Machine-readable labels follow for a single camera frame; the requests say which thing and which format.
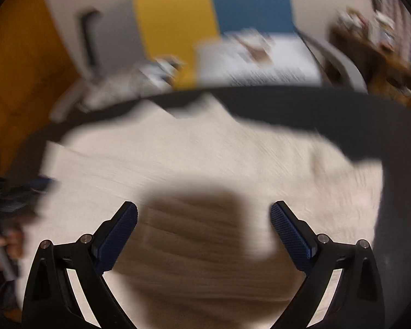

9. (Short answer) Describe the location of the grey yellow blue padded headboard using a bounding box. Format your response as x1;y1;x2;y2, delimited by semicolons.
94;0;297;88

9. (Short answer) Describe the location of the white pillow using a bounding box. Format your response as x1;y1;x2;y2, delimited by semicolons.
195;29;324;86

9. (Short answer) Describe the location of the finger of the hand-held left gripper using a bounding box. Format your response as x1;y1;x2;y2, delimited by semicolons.
27;176;57;196

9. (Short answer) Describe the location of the large window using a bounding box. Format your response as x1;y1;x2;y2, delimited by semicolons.
366;0;411;42

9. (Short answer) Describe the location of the cluttered wooden desk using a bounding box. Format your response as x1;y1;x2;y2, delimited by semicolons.
329;7;411;110

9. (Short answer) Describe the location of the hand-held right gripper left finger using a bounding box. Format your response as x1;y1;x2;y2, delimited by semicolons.
21;201;138;329

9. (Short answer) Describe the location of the white bed frame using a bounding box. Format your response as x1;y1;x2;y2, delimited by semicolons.
305;34;369;93

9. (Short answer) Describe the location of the person's left hand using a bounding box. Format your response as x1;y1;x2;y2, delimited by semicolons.
0;229;24;271

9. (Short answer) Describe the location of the printed pillow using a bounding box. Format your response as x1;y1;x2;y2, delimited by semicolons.
51;56;184;120

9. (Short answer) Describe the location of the white knitted sweater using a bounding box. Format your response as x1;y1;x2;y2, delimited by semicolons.
15;94;384;329

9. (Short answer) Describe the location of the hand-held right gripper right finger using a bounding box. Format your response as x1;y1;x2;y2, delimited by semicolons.
270;200;386;329

